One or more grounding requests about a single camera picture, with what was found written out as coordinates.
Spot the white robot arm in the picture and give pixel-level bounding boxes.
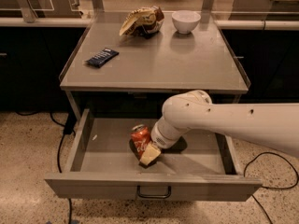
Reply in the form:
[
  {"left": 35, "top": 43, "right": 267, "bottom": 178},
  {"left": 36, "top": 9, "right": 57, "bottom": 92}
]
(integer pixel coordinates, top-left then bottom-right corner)
[{"left": 140, "top": 90, "right": 299, "bottom": 165}]

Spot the black cable left floor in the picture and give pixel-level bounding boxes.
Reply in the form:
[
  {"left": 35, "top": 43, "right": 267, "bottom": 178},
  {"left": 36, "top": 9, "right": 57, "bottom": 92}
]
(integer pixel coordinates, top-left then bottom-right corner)
[{"left": 15, "top": 110, "right": 76, "bottom": 224}]

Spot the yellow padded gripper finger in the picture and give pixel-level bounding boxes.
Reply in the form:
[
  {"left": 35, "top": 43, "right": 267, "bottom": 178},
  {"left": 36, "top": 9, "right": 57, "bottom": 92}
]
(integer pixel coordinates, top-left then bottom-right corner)
[{"left": 140, "top": 142, "right": 161, "bottom": 166}]

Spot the black power adapter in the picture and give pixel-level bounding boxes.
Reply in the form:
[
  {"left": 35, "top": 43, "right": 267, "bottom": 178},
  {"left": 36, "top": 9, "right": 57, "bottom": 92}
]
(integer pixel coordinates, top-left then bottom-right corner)
[{"left": 63, "top": 112, "right": 77, "bottom": 134}]

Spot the brown chip bag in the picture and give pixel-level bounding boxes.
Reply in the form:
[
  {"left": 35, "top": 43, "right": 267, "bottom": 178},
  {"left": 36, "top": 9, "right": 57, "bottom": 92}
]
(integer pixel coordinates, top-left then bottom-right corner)
[{"left": 119, "top": 6, "right": 164, "bottom": 36}]

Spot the red coke can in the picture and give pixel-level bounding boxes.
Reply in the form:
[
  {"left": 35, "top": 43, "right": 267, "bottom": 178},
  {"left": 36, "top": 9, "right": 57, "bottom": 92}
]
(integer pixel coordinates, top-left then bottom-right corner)
[{"left": 131, "top": 124, "right": 151, "bottom": 158}]

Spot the dark blue snack bar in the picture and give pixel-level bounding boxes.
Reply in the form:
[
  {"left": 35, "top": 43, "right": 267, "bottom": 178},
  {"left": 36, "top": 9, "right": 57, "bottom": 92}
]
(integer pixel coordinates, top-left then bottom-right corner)
[{"left": 86, "top": 48, "right": 119, "bottom": 68}]

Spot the white bowl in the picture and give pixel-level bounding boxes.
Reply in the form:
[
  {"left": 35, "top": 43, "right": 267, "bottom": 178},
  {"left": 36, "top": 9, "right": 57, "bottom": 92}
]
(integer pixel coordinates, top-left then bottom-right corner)
[{"left": 172, "top": 10, "right": 201, "bottom": 34}]

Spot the black cable floor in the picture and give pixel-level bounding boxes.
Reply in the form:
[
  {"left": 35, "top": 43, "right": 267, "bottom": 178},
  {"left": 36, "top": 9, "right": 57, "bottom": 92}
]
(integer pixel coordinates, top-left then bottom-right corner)
[
  {"left": 15, "top": 110, "right": 76, "bottom": 224},
  {"left": 243, "top": 151, "right": 299, "bottom": 224}
]

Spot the black cable right floor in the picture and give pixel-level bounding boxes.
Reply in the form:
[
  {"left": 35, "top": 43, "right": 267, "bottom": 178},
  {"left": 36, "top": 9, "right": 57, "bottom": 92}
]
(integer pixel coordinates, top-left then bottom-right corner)
[{"left": 243, "top": 151, "right": 299, "bottom": 224}]

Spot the black drawer handle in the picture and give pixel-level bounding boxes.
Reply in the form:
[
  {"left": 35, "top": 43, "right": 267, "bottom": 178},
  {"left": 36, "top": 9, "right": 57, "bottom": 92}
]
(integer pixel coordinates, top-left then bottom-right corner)
[{"left": 136, "top": 186, "right": 172, "bottom": 200}]

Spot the open grey top drawer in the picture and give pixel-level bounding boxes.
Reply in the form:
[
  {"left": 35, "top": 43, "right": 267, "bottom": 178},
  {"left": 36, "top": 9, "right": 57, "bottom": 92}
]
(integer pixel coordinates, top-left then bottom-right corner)
[{"left": 45, "top": 109, "right": 262, "bottom": 202}]

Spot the grey metal cabinet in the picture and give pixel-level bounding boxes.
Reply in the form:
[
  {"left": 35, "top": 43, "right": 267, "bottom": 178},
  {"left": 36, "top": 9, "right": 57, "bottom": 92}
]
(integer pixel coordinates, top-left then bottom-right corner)
[{"left": 61, "top": 12, "right": 250, "bottom": 116}]

